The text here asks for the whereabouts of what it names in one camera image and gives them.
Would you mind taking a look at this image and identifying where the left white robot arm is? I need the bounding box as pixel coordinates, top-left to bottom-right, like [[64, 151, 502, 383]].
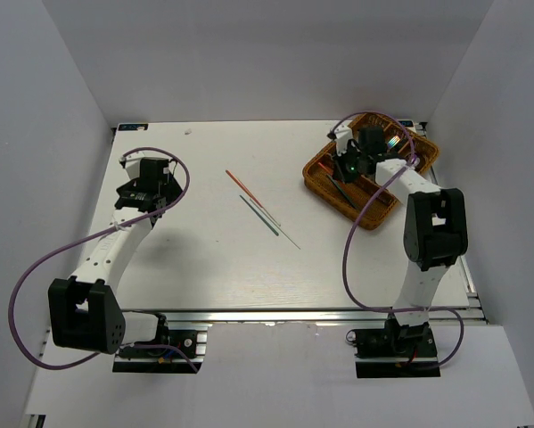
[[48, 154, 183, 356]]

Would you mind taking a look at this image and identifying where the iridescent rainbow fork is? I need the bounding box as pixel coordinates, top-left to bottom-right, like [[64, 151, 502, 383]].
[[387, 136, 402, 150]]

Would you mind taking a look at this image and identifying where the blue label sticker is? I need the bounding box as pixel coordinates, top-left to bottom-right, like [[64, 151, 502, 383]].
[[117, 123, 149, 132]]

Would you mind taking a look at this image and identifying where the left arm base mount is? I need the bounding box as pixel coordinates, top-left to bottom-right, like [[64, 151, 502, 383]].
[[112, 321, 209, 375]]

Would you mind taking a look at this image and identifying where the orange wicker cutlery tray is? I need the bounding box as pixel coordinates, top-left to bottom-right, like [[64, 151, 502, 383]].
[[302, 112, 440, 230]]

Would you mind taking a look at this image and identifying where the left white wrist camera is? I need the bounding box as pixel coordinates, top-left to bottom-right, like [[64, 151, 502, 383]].
[[119, 152, 144, 180]]

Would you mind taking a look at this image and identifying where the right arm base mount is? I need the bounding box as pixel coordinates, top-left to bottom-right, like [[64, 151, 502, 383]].
[[346, 315, 440, 379]]

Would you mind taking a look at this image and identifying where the orange white chopstick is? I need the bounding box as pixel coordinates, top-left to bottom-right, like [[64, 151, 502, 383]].
[[225, 169, 281, 226]]

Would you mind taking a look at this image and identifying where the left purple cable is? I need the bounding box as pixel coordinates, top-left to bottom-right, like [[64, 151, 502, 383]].
[[8, 146, 201, 374]]

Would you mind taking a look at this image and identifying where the teal chopstick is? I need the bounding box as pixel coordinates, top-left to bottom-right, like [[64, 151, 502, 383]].
[[326, 173, 358, 210], [239, 195, 280, 236]]

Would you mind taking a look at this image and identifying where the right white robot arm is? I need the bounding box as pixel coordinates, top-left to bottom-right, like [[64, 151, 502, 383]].
[[328, 126, 468, 356]]

